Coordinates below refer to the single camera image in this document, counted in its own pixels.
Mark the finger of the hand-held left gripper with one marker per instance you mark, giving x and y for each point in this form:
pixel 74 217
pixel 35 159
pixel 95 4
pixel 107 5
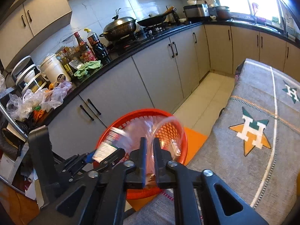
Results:
pixel 75 164
pixel 112 159

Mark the white green labelled packet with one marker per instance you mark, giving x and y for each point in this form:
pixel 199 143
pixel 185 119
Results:
pixel 103 148

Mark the white bowl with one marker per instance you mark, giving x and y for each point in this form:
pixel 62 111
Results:
pixel 191 2

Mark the white dish rack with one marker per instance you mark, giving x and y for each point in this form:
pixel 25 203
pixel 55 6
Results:
pixel 25 72

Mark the white kitchen appliance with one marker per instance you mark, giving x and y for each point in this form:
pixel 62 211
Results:
pixel 54 69

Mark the red label sauce bottle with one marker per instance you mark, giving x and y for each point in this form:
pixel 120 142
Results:
pixel 85 51

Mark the yellow cap sauce bottle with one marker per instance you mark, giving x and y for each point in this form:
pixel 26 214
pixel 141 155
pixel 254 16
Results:
pixel 97 46

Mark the wok with metal lid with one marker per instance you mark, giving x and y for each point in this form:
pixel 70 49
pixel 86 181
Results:
pixel 119 27

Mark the green cloth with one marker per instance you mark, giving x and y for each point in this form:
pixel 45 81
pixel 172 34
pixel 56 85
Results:
pixel 88 68

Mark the dark cooking pot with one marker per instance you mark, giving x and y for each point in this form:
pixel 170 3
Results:
pixel 222 14

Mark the clear plastic bags heap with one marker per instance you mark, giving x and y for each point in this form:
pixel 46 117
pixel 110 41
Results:
pixel 54 96

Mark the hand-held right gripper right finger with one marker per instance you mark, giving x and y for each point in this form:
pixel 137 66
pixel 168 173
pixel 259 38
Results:
pixel 159 159

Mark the small oil bottle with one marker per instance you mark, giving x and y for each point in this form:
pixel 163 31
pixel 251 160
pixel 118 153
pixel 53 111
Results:
pixel 66 65

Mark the grey base cabinets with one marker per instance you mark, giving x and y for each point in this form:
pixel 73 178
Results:
pixel 159 70

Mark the grey wall cabinet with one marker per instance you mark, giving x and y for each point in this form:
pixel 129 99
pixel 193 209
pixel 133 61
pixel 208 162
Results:
pixel 35 11

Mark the gas stove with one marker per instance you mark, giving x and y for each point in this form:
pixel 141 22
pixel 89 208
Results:
pixel 150 31

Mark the rice cooker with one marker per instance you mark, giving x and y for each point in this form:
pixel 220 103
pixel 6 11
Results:
pixel 195 11

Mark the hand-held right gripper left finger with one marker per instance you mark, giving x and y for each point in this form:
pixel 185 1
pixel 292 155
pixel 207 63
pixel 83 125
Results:
pixel 140 159

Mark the red plastic basket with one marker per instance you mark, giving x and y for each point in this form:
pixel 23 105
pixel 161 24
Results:
pixel 138 111

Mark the black frying pan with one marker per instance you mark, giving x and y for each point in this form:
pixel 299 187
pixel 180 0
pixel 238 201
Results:
pixel 152 20

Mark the clear plastic bag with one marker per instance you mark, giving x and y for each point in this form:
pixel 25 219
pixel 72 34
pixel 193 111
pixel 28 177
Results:
pixel 150 131

